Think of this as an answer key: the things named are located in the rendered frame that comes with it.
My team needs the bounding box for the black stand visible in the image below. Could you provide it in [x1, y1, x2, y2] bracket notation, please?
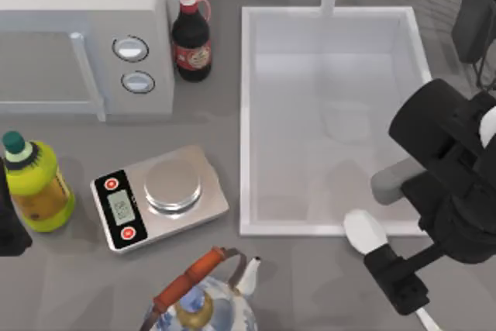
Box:
[451, 0, 496, 90]

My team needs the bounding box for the microwave door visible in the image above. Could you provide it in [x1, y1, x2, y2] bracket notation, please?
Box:
[0, 11, 106, 122]

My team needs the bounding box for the white spoon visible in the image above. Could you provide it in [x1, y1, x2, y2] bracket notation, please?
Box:
[343, 209, 443, 331]

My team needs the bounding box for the blue and white teapot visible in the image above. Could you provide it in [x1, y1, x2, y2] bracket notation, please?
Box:
[139, 246, 262, 331]

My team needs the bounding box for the pale grey rounded box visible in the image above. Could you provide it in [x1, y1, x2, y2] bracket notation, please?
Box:
[370, 157, 424, 205]

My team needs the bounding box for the small microwave knob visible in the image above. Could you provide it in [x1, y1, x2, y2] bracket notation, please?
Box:
[120, 70, 157, 95]

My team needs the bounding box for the silver kitchen scale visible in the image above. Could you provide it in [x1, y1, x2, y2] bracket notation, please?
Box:
[89, 144, 231, 256]

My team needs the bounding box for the microwave door handle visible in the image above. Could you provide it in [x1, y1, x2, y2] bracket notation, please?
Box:
[69, 31, 107, 122]

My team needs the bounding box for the green bottle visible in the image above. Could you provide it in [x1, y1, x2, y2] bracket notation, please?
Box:
[1, 130, 76, 233]

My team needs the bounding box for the large microwave knob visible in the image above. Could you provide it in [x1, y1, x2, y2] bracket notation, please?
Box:
[111, 35, 150, 63]

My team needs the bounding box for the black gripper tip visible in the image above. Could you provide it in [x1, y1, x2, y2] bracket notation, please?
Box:
[0, 156, 33, 258]

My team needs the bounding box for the dark bottle with red cap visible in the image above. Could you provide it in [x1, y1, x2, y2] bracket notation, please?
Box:
[170, 0, 214, 84]

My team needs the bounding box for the white sink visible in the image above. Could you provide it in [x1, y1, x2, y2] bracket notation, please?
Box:
[238, 5, 433, 237]

